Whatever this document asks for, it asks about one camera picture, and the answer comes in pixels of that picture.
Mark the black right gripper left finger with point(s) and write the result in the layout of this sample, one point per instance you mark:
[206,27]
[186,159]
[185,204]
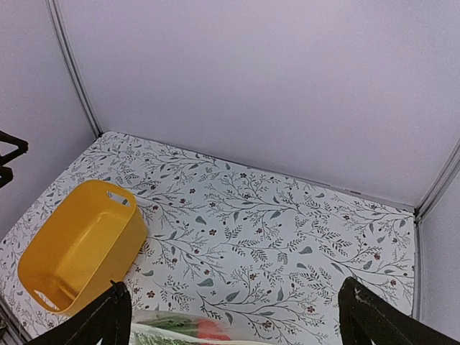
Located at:
[106,320]

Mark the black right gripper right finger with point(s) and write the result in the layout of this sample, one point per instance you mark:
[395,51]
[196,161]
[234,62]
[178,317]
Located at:
[365,318]

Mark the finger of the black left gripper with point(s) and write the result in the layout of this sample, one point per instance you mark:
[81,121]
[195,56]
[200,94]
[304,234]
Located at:
[20,144]
[6,176]

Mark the clear polka dot zip bag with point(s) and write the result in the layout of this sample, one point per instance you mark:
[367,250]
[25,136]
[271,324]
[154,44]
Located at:
[141,333]

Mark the green toy leafy vegetable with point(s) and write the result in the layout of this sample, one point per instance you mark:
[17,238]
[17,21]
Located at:
[174,323]

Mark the orange toy carrot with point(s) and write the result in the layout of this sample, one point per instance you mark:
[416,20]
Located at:
[208,329]

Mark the yellow plastic basket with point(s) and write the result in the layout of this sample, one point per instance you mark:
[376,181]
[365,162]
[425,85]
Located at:
[90,240]

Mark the floral white table mat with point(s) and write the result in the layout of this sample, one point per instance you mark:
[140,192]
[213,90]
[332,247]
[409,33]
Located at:
[259,251]

